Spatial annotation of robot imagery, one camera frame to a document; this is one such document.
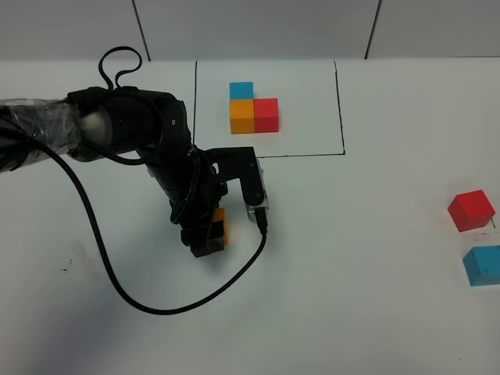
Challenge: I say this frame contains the black left camera cable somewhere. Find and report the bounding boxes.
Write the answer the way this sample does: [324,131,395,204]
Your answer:
[0,128,269,315]

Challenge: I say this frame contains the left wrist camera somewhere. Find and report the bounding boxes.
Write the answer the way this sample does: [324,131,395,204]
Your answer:
[202,146,271,223]

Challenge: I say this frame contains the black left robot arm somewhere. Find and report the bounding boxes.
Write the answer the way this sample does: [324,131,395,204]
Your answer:
[1,87,227,257]

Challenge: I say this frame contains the red template block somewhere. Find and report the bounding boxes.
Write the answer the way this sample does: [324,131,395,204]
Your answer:
[254,98,280,133]

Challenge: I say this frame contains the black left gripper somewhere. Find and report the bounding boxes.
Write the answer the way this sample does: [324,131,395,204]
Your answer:
[147,145,225,257]

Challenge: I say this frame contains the white template sheet black border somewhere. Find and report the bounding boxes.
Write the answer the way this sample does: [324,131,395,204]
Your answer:
[194,59,344,158]

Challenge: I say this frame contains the orange template block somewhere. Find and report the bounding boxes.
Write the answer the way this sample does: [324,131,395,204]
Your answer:
[229,99,255,134]

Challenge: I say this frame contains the blue template block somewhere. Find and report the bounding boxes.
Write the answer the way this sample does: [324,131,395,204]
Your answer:
[229,82,254,100]

